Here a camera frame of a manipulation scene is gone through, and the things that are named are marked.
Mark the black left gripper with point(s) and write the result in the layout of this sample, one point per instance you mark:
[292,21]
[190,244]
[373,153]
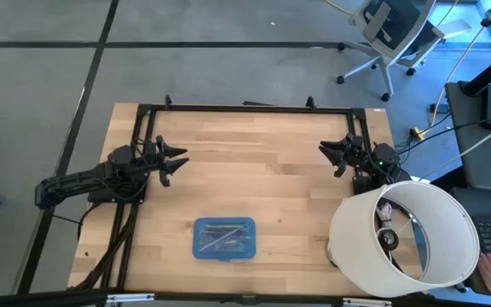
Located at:
[149,155]

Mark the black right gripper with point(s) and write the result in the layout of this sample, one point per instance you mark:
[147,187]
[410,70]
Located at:
[356,155]

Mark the blue plastic supply box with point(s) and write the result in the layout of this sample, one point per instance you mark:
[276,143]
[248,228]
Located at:
[224,256]

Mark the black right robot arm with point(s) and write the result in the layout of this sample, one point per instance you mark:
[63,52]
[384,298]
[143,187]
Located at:
[388,155]

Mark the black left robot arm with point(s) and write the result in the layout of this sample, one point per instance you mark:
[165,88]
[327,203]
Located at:
[79,179]

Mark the white lampshade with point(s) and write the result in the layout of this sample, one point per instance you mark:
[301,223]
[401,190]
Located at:
[356,239]

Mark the lamp bulb socket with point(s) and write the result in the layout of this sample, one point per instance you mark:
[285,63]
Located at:
[388,239]

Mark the grey office chair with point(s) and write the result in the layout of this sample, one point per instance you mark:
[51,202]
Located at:
[392,25]

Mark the grey side table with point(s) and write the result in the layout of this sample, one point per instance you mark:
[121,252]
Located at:
[484,162]

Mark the black metal table frame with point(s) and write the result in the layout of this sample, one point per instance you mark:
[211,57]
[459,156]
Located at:
[250,109]

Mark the small silver depth camera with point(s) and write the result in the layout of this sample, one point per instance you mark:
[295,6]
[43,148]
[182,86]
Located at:
[249,299]

